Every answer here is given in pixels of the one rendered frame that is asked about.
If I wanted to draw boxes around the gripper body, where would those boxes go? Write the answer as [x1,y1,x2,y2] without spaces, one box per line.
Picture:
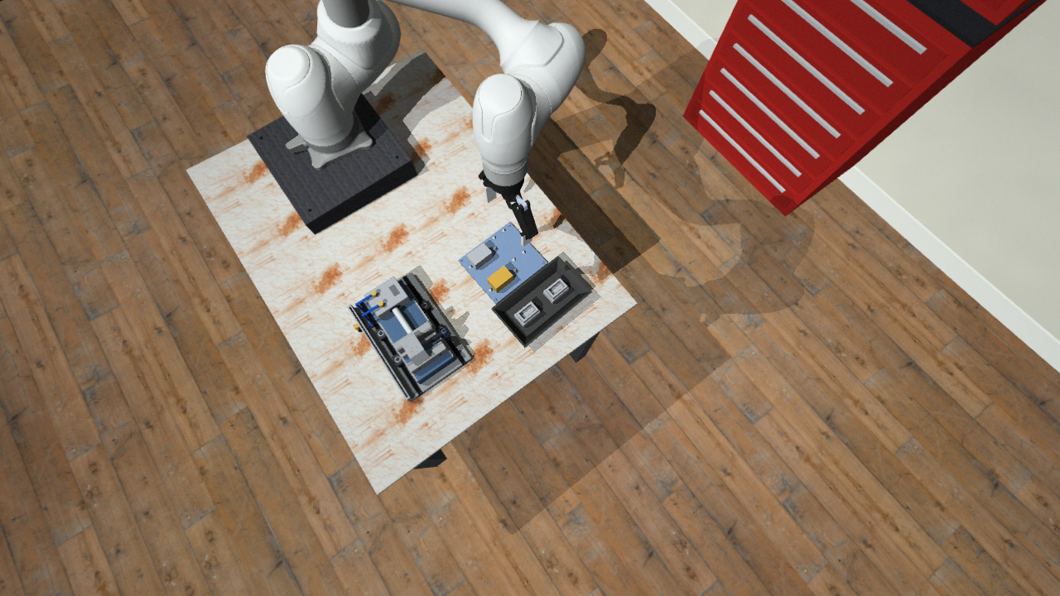
[489,178,524,201]

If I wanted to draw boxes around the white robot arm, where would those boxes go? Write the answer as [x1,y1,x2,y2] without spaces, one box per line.
[266,0,585,186]

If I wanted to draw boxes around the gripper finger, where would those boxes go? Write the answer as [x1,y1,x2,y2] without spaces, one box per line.
[478,170,497,203]
[502,195,538,247]

